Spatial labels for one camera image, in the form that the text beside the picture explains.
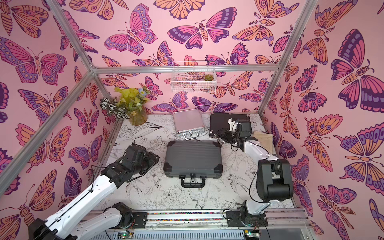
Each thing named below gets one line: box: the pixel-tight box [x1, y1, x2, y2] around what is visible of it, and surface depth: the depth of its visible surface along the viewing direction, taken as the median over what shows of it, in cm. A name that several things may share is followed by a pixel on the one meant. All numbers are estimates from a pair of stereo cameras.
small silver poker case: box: [172, 109, 204, 140], surface depth 115 cm
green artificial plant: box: [114, 86, 150, 112], surface depth 105 cm
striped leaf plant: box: [100, 95, 130, 119], surface depth 97 cm
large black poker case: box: [163, 141, 223, 188], surface depth 87 cm
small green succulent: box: [203, 74, 214, 81], surface depth 94 cm
